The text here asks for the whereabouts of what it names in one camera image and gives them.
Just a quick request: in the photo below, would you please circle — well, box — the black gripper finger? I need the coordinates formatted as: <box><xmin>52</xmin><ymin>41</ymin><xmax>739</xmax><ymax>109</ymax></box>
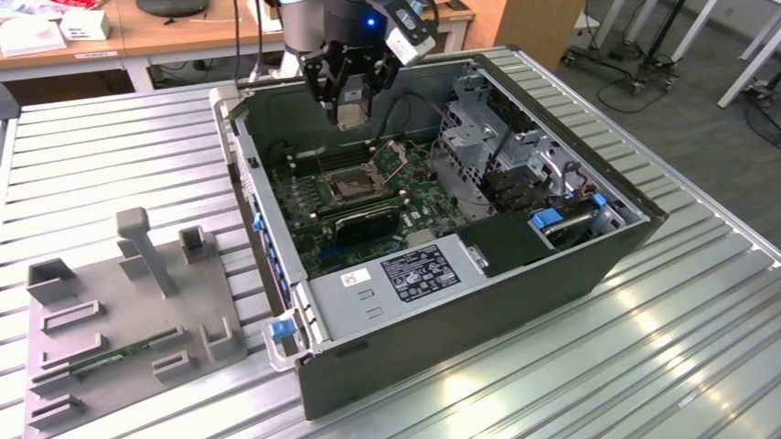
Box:
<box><xmin>363</xmin><ymin>52</ymin><xmax>405</xmax><ymax>115</ymax></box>
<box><xmin>303</xmin><ymin>43</ymin><xmax>343</xmax><ymax>125</ymax></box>

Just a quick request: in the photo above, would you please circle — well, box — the silver square CPU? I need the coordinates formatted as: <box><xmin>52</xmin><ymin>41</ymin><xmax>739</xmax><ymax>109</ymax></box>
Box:
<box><xmin>334</xmin><ymin>102</ymin><xmax>374</xmax><ymax>133</ymax></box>

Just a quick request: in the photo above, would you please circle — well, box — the black RAM slot bank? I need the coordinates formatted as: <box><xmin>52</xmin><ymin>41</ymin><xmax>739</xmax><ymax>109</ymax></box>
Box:
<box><xmin>283</xmin><ymin>140</ymin><xmax>375</xmax><ymax>178</ymax></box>
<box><xmin>310</xmin><ymin>200</ymin><xmax>402</xmax><ymax>223</ymax></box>

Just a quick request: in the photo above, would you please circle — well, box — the CPU socket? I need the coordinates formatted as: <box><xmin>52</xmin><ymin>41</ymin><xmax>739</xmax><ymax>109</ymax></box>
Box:
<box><xmin>326</xmin><ymin>167</ymin><xmax>383</xmax><ymax>207</ymax></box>

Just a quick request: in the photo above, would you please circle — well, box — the silver metal drive cage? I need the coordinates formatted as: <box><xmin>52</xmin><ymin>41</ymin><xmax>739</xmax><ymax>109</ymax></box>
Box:
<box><xmin>438</xmin><ymin>100</ymin><xmax>508</xmax><ymax>207</ymax></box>

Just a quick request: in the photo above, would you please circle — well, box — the green motherboard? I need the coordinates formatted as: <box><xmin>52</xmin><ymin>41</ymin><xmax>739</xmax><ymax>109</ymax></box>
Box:
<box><xmin>267</xmin><ymin>141</ymin><xmax>472</xmax><ymax>280</ymax></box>

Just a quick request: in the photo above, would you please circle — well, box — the wooden cabinet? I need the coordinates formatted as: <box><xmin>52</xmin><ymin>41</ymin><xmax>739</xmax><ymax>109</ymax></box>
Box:
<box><xmin>466</xmin><ymin>0</ymin><xmax>588</xmax><ymax>74</ymax></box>

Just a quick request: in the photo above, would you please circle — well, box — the dark round monitor base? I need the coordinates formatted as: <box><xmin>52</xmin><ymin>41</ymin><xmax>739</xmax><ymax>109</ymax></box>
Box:
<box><xmin>135</xmin><ymin>0</ymin><xmax>210</xmax><ymax>18</ymax></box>

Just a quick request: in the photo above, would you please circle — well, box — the black graphics card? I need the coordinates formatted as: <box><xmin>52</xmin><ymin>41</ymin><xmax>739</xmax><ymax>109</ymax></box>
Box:
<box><xmin>333</xmin><ymin>208</ymin><xmax>405</xmax><ymax>246</ymax></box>

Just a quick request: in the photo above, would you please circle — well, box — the small printed white box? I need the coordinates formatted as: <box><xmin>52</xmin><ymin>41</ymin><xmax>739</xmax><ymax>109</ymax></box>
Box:
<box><xmin>59</xmin><ymin>8</ymin><xmax>114</xmax><ymax>42</ymax></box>

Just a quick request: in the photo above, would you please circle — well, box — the hard disk in blue carrier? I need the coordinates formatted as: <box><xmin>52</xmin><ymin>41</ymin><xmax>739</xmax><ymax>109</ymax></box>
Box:
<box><xmin>528</xmin><ymin>208</ymin><xmax>597</xmax><ymax>251</ymax></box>

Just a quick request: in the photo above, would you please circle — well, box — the black plastic shroud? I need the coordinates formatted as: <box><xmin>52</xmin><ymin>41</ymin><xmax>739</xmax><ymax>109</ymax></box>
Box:
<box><xmin>454</xmin><ymin>212</ymin><xmax>557</xmax><ymax>278</ymax></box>

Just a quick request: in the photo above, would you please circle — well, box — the black wheeled stand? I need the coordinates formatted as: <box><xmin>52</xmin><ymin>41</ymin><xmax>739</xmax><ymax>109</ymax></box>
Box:
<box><xmin>561</xmin><ymin>0</ymin><xmax>683</xmax><ymax>95</ymax></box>

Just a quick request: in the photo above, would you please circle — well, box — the flat white box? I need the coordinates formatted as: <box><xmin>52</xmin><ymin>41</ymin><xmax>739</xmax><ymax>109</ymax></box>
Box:
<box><xmin>0</xmin><ymin>17</ymin><xmax>67</xmax><ymax>59</ymax></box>

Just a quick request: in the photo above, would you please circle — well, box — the white table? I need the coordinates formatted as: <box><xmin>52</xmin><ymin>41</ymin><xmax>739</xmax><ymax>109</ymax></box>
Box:
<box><xmin>585</xmin><ymin>0</ymin><xmax>720</xmax><ymax>64</ymax></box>
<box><xmin>717</xmin><ymin>0</ymin><xmax>781</xmax><ymax>110</ymax></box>

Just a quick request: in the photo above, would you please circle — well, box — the dark grey rounded object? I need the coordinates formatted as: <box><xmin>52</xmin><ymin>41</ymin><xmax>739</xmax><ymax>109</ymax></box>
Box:
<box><xmin>0</xmin><ymin>84</ymin><xmax>22</xmax><ymax>121</ymax></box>

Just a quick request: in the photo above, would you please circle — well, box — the silver power supply unit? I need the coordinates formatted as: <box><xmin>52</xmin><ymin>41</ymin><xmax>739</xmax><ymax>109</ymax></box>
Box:
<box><xmin>307</xmin><ymin>235</ymin><xmax>490</xmax><ymax>342</ymax></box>

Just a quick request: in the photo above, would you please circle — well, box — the black open PC case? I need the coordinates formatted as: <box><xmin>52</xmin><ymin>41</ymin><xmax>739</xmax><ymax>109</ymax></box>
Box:
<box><xmin>209</xmin><ymin>44</ymin><xmax>672</xmax><ymax>422</ymax></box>

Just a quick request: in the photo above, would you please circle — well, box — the grey plastic parts rack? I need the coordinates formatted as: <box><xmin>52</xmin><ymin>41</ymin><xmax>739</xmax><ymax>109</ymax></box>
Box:
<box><xmin>22</xmin><ymin>206</ymin><xmax>249</xmax><ymax>434</ymax></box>

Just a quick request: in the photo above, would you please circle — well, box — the green RAM stick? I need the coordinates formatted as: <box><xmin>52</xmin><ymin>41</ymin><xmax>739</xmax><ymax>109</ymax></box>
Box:
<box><xmin>68</xmin><ymin>329</ymin><xmax>178</xmax><ymax>380</ymax></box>

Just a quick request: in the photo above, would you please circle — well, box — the black looped cable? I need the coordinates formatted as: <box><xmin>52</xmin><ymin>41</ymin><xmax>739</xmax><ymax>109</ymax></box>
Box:
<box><xmin>374</xmin><ymin>92</ymin><xmax>429</xmax><ymax>143</ymax></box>

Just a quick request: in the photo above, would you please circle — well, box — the silver optical bay bracket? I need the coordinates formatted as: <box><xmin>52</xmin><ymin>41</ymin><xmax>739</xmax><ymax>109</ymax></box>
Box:
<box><xmin>454</xmin><ymin>63</ymin><xmax>493</xmax><ymax>104</ymax></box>

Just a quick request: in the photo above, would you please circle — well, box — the thick black camera cable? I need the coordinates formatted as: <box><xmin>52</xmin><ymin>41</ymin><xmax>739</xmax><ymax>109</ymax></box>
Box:
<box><xmin>234</xmin><ymin>0</ymin><xmax>247</xmax><ymax>86</ymax></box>

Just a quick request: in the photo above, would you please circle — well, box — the metal socket cover frame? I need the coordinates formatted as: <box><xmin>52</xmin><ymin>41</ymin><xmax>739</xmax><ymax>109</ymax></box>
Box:
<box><xmin>365</xmin><ymin>140</ymin><xmax>412</xmax><ymax>178</ymax></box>

